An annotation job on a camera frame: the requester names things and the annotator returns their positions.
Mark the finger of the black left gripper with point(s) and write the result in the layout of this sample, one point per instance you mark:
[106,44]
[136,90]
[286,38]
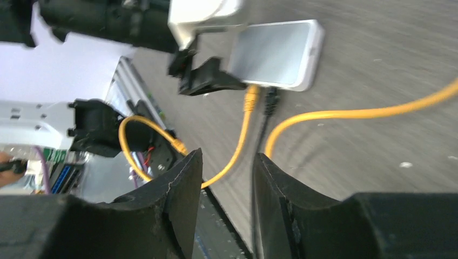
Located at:
[207,78]

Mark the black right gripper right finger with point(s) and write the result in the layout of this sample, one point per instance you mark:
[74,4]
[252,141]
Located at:
[293,220]

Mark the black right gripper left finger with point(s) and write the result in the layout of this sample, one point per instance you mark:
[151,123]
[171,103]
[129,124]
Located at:
[156,220]

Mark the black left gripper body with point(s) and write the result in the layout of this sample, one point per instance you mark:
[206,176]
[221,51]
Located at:
[138,23]

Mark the white switch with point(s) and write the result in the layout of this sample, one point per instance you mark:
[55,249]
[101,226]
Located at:
[282,54]

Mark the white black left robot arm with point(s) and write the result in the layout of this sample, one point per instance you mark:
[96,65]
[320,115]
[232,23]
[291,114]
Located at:
[91,125]

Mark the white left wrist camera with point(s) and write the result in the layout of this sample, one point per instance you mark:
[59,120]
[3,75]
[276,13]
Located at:
[188,18]

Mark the aluminium frame rail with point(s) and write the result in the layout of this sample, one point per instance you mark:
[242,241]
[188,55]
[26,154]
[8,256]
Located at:
[129,94]

